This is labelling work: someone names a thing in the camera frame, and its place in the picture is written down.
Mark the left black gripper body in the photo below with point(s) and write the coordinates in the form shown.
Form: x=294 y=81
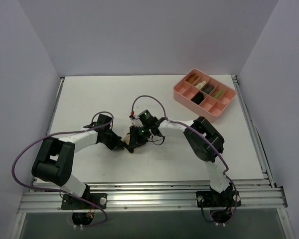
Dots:
x=115 y=143

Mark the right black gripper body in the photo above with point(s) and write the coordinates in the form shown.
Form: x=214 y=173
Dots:
x=133 y=139

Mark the beige underwear with navy trim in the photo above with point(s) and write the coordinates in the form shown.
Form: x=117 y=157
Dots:
x=130 y=143

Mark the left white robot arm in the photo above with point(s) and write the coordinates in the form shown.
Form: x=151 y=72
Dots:
x=54 y=160

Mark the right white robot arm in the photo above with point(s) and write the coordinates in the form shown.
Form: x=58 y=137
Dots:
x=205 y=141

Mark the black rolled cloth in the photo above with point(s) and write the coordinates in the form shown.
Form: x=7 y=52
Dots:
x=198 y=98

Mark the pink compartment organizer box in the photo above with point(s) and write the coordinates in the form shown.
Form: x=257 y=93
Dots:
x=209 y=108

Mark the orange rolled cloth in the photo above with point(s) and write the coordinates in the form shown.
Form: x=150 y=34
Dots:
x=192 y=78

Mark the white rolled cloth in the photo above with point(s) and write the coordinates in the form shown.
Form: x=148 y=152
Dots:
x=200 y=85

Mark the dark grey rolled cloth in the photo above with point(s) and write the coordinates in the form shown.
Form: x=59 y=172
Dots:
x=208 y=88

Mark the olive rolled cloth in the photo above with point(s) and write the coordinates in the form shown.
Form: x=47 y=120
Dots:
x=217 y=94

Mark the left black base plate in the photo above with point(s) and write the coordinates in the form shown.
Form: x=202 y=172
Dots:
x=71 y=203

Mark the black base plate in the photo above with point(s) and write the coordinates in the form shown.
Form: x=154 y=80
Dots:
x=71 y=203
x=211 y=199

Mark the aluminium rail frame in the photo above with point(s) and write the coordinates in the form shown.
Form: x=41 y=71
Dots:
x=151 y=194

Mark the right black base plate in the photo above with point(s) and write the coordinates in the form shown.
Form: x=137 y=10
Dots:
x=211 y=199

